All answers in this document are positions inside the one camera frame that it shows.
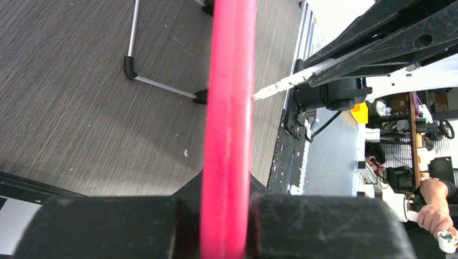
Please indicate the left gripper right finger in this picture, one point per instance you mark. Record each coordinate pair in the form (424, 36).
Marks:
(286, 226)

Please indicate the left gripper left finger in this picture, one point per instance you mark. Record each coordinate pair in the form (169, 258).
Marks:
(115, 227)

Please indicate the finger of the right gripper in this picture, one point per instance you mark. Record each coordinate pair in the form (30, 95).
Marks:
(382, 19)
(429, 40)

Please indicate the pink framed whiteboard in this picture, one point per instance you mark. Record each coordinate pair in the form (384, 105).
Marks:
(225, 186)

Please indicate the black white marker pen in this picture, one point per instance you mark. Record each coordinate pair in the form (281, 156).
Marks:
(294, 79)

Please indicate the black white chessboard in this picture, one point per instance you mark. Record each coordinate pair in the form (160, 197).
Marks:
(21, 198)

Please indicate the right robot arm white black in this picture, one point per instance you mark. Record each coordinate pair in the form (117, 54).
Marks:
(343, 94)

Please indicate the person forearm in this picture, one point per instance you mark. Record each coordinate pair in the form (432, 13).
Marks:
(435, 193)

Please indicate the person hand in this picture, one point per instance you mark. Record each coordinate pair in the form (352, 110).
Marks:
(435, 218)

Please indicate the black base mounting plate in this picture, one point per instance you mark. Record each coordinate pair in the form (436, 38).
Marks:
(288, 155)

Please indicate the black wire whiteboard stand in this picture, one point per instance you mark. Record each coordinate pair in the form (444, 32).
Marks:
(169, 47)

